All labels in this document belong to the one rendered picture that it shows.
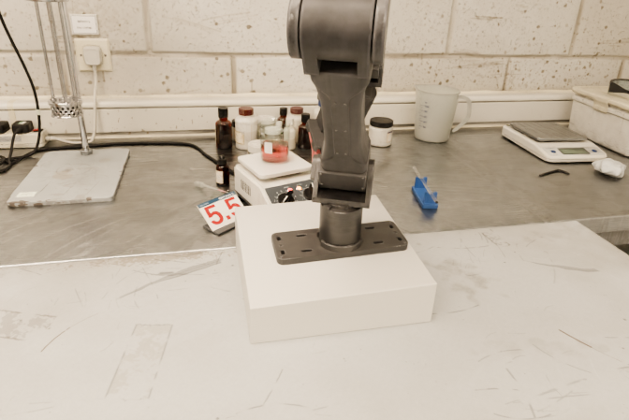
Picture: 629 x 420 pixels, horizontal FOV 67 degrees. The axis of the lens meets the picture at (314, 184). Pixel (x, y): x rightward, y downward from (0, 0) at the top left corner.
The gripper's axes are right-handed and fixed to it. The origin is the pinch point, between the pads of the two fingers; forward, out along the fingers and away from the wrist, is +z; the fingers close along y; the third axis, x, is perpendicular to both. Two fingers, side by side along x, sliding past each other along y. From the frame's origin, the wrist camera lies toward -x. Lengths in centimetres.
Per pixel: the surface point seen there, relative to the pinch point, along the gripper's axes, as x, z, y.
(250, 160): -9.8, 10.1, 10.5
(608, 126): -21, 7, -99
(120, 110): -50, 37, 36
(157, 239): 6.1, 13.2, 29.2
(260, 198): 0.6, 9.1, 10.3
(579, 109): -33, 12, -101
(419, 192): -0.5, 9.8, -26.4
